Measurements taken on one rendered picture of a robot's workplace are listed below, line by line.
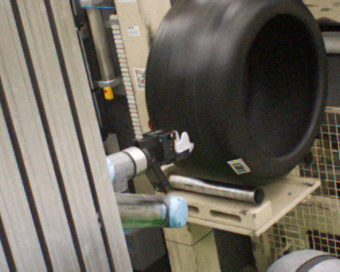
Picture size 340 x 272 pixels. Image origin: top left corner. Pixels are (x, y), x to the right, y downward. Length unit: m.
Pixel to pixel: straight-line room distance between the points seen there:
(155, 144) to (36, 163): 1.13
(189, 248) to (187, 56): 0.82
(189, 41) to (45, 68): 1.23
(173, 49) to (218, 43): 0.14
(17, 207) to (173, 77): 1.28
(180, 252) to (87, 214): 1.77
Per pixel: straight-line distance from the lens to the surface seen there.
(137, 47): 2.28
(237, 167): 1.96
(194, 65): 1.89
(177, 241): 2.52
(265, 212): 2.14
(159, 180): 1.85
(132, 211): 1.51
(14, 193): 0.70
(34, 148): 0.71
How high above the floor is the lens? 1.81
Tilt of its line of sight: 19 degrees down
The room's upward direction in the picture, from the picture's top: 11 degrees counter-clockwise
